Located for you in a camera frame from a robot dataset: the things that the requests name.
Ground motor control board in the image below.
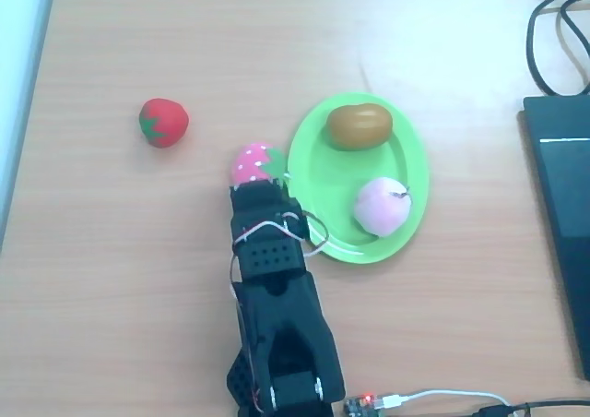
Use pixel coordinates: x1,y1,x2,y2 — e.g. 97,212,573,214
343,392,386,417

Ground white red gripper servo wire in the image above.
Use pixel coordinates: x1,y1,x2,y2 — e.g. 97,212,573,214
228,211,329,298

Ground white USB cable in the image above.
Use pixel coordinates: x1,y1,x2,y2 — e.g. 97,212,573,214
380,388,513,411

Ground black laptop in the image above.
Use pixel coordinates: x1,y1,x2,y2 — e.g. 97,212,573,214
522,94,590,382

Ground brown toy kiwi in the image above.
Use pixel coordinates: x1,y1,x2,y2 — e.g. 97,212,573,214
325,103,394,151

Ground pink plush peach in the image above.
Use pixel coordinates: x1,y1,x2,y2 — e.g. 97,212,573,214
353,177,413,238

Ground black power cable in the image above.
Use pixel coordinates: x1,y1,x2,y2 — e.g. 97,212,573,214
477,400,590,417

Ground pink plush strawberry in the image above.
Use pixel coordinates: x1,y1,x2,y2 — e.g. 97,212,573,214
230,142,288,189

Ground green plastic plate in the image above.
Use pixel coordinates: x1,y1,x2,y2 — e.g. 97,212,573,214
286,92,431,265

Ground red tomato toy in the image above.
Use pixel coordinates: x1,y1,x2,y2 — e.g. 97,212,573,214
138,97,191,149

